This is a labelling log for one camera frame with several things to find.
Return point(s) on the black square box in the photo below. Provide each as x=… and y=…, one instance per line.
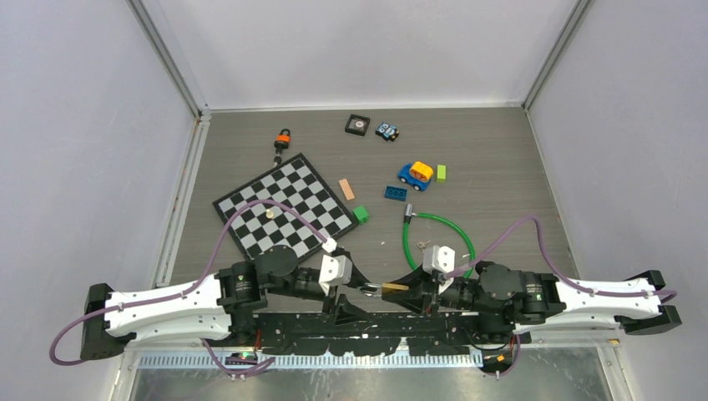
x=357, y=125

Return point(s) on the lime green block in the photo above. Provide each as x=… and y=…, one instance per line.
x=441, y=173

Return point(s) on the small wooden block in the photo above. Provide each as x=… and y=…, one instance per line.
x=346, y=189

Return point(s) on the blue owl toy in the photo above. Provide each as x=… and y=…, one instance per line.
x=387, y=131

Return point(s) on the brass padlock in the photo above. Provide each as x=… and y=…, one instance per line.
x=379, y=290

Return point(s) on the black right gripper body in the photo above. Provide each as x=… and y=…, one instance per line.
x=460, y=296

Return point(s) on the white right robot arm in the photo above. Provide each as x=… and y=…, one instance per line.
x=634, y=306

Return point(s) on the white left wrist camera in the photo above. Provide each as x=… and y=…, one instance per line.
x=336, y=266

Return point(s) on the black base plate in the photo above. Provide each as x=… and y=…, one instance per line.
x=314, y=334

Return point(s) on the orange black padlock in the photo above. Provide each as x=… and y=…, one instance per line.
x=282, y=141

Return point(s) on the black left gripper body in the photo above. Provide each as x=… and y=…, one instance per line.
x=303, y=287

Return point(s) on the blue toy brick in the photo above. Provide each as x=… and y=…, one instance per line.
x=395, y=193

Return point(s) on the black white chessboard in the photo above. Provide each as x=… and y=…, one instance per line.
x=296, y=184

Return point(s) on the aluminium frame rail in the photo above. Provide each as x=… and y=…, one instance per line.
x=180, y=203

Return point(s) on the green toy brick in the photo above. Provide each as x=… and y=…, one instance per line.
x=361, y=214

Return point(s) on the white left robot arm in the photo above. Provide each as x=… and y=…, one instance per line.
x=220, y=308

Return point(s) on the blue yellow toy car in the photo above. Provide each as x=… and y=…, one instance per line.
x=417, y=174

